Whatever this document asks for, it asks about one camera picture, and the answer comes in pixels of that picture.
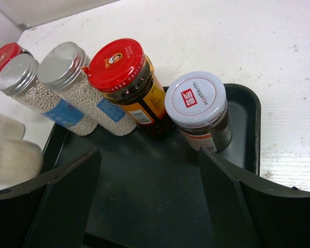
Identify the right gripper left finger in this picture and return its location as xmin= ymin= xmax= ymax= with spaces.
xmin=0 ymin=149 xmax=102 ymax=247

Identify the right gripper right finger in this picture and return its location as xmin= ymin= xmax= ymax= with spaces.
xmin=198 ymin=148 xmax=310 ymax=247

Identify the small jar pink label lid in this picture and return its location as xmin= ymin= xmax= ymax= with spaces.
xmin=165 ymin=71 xmax=232 ymax=152

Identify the peppercorn bottle blue label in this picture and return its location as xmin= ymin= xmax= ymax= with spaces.
xmin=0 ymin=54 xmax=97 ymax=136

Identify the peppercorn bottle silver cap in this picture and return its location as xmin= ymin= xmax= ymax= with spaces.
xmin=38 ymin=42 xmax=136 ymax=136

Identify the orange sauce jar red lid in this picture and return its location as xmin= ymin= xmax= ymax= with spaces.
xmin=82 ymin=38 xmax=175 ymax=137

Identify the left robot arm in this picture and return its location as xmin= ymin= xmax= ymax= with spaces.
xmin=0 ymin=114 xmax=43 ymax=185

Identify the black rectangular tray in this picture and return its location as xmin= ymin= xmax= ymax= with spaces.
xmin=40 ymin=83 xmax=262 ymax=248

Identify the dark sauce jar red lid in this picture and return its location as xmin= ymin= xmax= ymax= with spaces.
xmin=0 ymin=42 xmax=33 ymax=72

